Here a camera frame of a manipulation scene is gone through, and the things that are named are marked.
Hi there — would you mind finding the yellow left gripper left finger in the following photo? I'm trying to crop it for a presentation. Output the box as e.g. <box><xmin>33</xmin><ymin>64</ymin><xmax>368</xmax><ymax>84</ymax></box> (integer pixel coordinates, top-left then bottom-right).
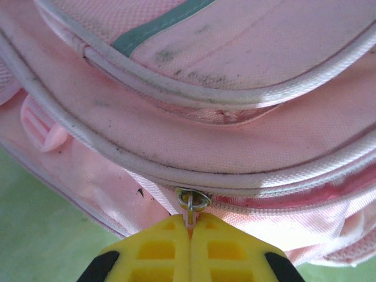
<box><xmin>87</xmin><ymin>213</ymin><xmax>192</xmax><ymax>282</ymax></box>

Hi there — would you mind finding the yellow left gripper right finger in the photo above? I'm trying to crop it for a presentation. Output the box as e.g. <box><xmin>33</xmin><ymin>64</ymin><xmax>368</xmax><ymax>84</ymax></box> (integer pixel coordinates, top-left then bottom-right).
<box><xmin>190</xmin><ymin>211</ymin><xmax>296</xmax><ymax>282</ymax></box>

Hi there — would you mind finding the pink fabric backpack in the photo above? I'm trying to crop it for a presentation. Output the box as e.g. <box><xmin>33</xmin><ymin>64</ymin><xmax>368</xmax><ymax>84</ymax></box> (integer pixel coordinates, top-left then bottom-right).
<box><xmin>0</xmin><ymin>0</ymin><xmax>376</xmax><ymax>268</ymax></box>

